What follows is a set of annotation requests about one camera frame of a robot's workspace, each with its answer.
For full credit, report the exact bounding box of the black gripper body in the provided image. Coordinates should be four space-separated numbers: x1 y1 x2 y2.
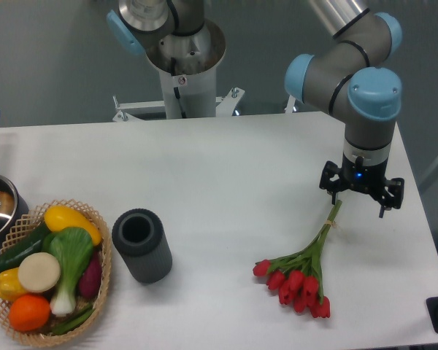
339 155 388 195

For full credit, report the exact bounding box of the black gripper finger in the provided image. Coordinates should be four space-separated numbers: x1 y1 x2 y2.
372 177 404 218
319 160 350 205

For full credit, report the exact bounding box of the red tulip bouquet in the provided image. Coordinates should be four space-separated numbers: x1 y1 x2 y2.
253 200 342 319

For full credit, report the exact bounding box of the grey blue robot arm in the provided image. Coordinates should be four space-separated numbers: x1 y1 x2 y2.
107 1 404 211

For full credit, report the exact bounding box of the dark grey ribbed vase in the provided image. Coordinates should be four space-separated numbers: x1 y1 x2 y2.
112 209 173 284

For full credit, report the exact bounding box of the purple sweet potato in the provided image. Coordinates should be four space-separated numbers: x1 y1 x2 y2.
77 252 102 299

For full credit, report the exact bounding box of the green bok choy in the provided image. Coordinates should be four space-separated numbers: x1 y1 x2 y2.
42 227 93 317

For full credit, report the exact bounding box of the yellow squash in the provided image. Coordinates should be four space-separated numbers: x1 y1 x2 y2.
44 205 102 246

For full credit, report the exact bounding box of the woven wicker basket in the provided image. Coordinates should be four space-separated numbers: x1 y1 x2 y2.
0 199 112 348

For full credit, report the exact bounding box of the green bean pod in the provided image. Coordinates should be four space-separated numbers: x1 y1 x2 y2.
50 308 94 335

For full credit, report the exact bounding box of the beige round bread disc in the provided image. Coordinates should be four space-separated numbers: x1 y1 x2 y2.
18 252 61 293

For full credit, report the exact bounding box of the green cucumber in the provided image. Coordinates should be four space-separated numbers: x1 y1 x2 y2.
0 222 50 273

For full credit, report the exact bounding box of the orange fruit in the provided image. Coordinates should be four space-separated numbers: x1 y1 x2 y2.
8 294 50 332

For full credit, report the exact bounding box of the yellow bell pepper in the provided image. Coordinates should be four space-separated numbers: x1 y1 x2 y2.
0 268 29 302

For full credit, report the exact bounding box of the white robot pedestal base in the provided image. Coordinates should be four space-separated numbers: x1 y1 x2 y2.
107 13 245 119

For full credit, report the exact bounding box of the black cable on pedestal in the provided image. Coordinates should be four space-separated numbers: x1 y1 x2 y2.
169 57 188 119

